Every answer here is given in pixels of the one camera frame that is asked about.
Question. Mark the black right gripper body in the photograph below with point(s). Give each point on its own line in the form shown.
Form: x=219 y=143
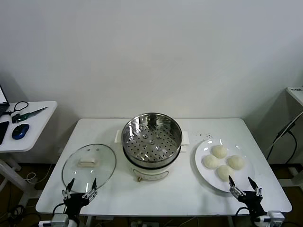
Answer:
x=252 y=201

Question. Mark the stainless steel steamer basket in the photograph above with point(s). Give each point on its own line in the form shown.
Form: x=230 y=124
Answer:
x=132 y=132

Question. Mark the black laptop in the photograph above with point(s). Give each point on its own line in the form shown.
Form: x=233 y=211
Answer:
x=2 y=97

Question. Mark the white electric cooker pot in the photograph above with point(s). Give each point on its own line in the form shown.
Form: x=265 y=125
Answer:
x=151 y=174

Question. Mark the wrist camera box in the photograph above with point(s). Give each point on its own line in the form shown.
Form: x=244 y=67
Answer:
x=59 y=220
x=275 y=216

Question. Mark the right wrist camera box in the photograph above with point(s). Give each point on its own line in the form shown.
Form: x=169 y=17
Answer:
x=275 y=216

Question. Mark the black smartphone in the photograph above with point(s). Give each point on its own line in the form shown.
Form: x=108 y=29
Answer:
x=2 y=131

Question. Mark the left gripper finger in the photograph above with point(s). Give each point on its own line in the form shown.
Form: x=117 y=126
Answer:
x=69 y=188
x=94 y=188

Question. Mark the white side table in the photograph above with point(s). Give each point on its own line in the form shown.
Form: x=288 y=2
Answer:
x=40 y=132

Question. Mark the white steamed baozi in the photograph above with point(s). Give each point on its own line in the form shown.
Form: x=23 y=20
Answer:
x=210 y=162
x=219 y=151
x=236 y=162
x=224 y=173

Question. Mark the blue computer mouse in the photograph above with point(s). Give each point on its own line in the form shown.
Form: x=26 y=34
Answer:
x=20 y=131

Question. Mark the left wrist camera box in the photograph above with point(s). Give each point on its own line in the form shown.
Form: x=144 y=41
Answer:
x=59 y=220

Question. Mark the white table with label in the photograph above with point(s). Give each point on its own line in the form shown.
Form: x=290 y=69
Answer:
x=297 y=94

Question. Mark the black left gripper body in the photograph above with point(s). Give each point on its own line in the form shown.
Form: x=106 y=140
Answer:
x=77 y=201

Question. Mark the white round plate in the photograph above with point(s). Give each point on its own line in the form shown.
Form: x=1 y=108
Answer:
x=203 y=172

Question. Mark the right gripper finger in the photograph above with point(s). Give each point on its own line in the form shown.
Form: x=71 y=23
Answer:
x=234 y=188
x=257 y=189

